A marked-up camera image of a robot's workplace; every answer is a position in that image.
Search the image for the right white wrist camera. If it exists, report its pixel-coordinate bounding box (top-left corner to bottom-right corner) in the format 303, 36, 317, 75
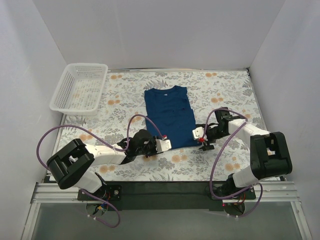
192, 126, 207, 143

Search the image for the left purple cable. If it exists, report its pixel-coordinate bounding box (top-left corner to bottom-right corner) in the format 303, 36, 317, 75
36, 114, 168, 229

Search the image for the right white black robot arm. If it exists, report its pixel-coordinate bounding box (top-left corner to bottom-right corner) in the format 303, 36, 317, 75
192, 107, 293, 200

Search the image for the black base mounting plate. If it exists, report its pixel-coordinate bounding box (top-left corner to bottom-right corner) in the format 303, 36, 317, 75
77, 181, 257, 212

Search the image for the white plastic mesh basket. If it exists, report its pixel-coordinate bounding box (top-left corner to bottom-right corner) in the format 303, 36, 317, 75
49, 63, 108, 116

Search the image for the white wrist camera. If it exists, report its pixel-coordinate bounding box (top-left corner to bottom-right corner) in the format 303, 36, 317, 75
155, 135, 172, 154
192, 126, 207, 143

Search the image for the blue printed t shirt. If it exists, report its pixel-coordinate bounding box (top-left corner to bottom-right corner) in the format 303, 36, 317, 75
144, 85, 199, 149

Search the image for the aluminium frame rail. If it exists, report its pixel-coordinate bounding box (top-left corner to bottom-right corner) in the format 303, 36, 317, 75
31, 181, 300, 203

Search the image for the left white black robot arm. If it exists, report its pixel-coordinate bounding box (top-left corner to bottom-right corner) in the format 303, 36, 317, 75
46, 129, 160, 200

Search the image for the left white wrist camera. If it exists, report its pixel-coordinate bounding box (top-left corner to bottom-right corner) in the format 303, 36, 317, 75
155, 135, 172, 154

